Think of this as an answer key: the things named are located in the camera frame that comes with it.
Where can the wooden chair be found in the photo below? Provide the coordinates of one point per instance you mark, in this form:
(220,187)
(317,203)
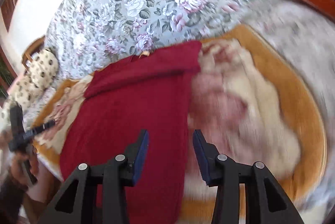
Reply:
(34,47)

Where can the cream dotted pillow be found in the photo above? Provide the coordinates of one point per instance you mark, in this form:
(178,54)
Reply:
(31,86)

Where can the dark red knit sweater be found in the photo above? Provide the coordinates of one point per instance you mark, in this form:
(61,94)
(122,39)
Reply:
(136,93)

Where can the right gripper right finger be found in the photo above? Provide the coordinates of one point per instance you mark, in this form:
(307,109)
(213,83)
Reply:
(265,199)

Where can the person's left hand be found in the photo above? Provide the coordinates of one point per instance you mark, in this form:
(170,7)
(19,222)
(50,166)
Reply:
(25,167)

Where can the orange cream fleece blanket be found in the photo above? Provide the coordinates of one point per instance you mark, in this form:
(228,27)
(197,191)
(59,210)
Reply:
(282,122)

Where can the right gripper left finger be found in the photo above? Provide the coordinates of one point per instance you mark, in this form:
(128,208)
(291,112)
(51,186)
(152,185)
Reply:
(76,200)

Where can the floral grey bedsheet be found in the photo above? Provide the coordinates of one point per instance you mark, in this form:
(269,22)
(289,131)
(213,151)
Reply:
(89,34)

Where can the left forearm dark sleeve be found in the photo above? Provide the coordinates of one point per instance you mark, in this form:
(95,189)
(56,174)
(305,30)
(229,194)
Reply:
(11,199)

